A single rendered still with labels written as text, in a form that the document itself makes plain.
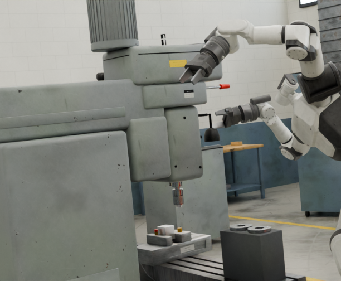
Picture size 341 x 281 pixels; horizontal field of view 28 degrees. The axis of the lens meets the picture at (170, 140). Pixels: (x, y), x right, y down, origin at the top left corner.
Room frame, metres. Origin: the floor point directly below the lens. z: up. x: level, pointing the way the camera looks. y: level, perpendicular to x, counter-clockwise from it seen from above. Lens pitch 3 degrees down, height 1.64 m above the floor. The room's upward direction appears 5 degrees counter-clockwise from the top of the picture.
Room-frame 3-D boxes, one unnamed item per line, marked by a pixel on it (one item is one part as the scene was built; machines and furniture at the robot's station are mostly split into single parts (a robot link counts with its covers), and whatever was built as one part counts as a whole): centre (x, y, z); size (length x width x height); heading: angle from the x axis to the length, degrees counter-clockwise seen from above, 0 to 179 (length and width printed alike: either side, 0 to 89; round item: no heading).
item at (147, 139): (2.89, 0.15, 1.47); 0.24 x 0.19 x 0.26; 35
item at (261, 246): (2.60, -0.27, 1.05); 0.22 x 0.12 x 0.20; 38
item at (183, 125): (3.00, -0.01, 1.47); 0.21 x 0.19 x 0.32; 35
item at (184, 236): (3.13, 0.01, 1.04); 0.15 x 0.06 x 0.04; 38
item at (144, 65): (2.99, 0.00, 1.81); 0.47 x 0.26 x 0.16; 125
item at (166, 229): (3.10, 0.06, 1.06); 0.06 x 0.05 x 0.06; 38
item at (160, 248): (3.12, 0.03, 1.00); 0.35 x 0.15 x 0.11; 128
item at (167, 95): (2.98, 0.02, 1.68); 0.34 x 0.24 x 0.10; 125
